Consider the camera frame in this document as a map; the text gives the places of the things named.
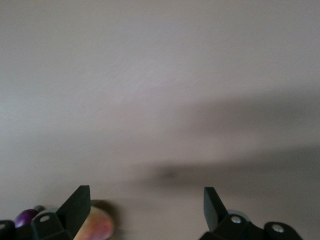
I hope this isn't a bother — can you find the purple eggplant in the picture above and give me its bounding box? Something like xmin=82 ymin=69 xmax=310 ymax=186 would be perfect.
xmin=14 ymin=205 xmax=46 ymax=229

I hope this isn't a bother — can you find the yellow pink peach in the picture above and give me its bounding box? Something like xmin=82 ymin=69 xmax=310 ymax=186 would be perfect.
xmin=74 ymin=199 xmax=115 ymax=240

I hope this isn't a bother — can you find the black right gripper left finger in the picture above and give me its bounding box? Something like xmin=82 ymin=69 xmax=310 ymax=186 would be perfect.
xmin=30 ymin=185 xmax=91 ymax=240

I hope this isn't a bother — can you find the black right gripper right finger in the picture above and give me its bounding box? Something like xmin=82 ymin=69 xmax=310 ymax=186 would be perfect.
xmin=198 ymin=186 xmax=253 ymax=240

